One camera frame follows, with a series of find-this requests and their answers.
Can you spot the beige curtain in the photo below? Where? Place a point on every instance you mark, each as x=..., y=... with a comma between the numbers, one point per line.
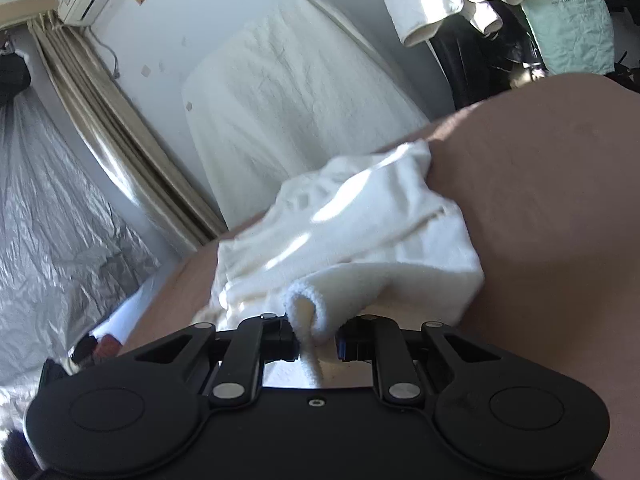
x=125, y=125

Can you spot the cream crumpled cloth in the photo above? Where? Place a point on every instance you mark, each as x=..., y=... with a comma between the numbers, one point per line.
x=12, y=410

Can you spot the white fleece garment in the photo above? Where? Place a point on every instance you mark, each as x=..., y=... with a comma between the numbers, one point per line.
x=375, y=225

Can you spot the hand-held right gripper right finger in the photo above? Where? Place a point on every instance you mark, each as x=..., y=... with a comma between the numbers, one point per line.
x=350, y=346

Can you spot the white draped cover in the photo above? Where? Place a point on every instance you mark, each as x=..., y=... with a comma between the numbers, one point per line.
x=290, y=100

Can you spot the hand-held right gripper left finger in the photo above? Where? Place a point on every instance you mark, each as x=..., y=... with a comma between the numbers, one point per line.
x=286, y=346

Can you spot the silver plastic sheet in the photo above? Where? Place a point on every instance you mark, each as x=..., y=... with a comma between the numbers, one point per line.
x=50, y=235

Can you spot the brown leather bag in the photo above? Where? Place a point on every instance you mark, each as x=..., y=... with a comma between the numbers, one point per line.
x=107, y=349

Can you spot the wooden curtain rail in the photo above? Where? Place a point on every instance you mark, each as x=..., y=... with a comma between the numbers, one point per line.
x=25, y=12

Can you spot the black hanging garment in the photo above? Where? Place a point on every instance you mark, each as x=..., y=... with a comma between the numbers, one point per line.
x=465, y=60

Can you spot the mint green bag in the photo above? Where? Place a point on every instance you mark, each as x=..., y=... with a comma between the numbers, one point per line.
x=570, y=25

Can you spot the black hanging bag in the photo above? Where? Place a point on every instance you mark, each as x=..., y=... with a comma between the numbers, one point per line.
x=12, y=77

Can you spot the pale blue cloth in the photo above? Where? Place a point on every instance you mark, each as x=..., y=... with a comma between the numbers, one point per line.
x=130, y=310

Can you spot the black cloth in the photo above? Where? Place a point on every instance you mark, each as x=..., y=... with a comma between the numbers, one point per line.
x=82, y=350

